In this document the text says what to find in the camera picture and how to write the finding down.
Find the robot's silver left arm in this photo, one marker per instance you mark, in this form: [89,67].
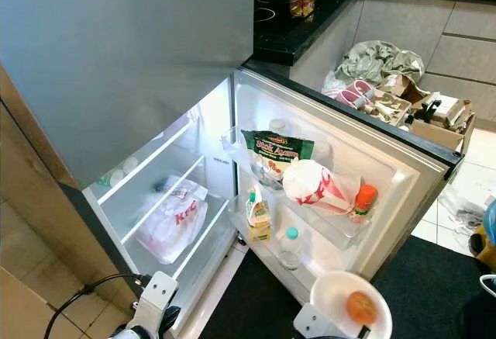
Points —
[136,333]

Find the pink white shoes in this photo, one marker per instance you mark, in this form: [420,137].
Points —
[353,93]

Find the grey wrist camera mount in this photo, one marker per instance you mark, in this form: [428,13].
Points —
[314,322]
[159,296]

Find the steel refrigerator body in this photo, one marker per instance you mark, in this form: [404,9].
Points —
[39,199]

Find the white trimmed fridge shelf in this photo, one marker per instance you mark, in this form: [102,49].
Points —
[147,160]
[164,198]
[201,240]

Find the white KFC plastic bag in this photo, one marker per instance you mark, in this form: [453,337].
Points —
[170,223]

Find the red orange tomato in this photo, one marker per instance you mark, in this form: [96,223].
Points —
[362,308]

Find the clear fridge door bin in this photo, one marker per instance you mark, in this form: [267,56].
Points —
[267,267]
[325,230]

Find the black kitchen counter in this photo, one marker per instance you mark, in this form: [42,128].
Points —
[287,40]

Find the grey green cloth bundle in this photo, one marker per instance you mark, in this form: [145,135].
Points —
[376,60]

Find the cardboard box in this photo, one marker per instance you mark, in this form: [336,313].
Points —
[442,133]

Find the black spray bottle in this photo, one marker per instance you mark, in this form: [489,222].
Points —
[425,112]

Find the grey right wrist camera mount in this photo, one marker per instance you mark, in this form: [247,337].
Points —
[314,322]

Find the teal cap water bottle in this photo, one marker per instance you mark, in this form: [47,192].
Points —
[290,250]

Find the grey kitchen cabinet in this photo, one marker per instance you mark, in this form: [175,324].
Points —
[403,29]

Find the white bowl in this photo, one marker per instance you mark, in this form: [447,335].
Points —
[329,292]

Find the open fridge door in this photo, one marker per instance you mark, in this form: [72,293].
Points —
[395,176]

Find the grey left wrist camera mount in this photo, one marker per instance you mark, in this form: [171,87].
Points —
[159,296]

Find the green Stok Ayam bag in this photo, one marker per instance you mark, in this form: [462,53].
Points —
[275,151]

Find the orange cap bottle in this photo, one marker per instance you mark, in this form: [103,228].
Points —
[366,196]

